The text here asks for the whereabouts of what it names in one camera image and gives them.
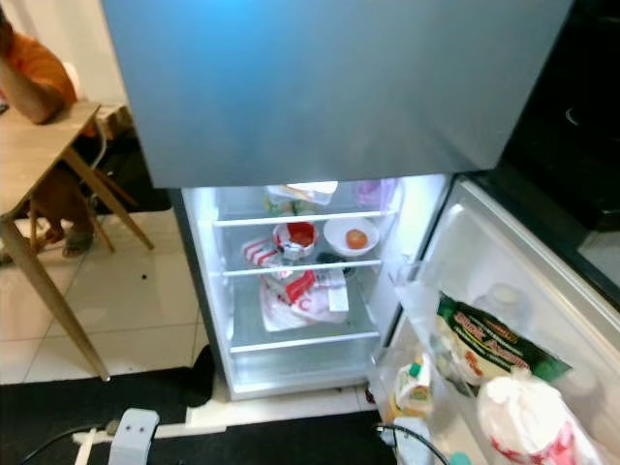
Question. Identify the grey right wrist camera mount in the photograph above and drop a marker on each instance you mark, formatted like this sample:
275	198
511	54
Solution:
415	448

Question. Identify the white ceramic bowl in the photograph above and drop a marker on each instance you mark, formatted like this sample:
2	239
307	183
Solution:
334	242

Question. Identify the red white KFC bucket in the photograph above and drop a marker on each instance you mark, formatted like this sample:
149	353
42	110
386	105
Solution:
297	235

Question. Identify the light wooden dining table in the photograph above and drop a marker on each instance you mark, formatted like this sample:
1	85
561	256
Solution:
29	155

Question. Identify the glass fridge shelf white trim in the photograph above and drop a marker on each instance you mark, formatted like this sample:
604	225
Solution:
242	222
237	273
300	342

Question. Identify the green printed food packet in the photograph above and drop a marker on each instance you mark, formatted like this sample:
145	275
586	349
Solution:
494	344

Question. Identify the white red plastic bag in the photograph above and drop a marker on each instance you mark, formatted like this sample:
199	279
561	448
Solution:
533	421

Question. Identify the person in orange patterned shirt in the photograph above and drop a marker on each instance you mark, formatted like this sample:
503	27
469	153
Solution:
39	73

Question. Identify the white floor tape strip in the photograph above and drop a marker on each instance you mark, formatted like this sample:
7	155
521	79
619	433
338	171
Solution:
252	412

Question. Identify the clear fridge door bin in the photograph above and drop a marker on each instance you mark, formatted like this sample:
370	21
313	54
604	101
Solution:
417	295
378	397

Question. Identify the red tomato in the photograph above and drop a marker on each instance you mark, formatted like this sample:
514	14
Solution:
356	238

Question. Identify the clear bottle green cap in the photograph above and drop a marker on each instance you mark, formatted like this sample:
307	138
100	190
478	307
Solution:
459	459

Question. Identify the grey two-door fridge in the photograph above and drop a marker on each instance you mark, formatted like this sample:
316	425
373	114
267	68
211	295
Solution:
329	87

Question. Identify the white KFC plastic bag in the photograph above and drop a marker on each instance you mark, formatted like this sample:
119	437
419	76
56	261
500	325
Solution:
325	315

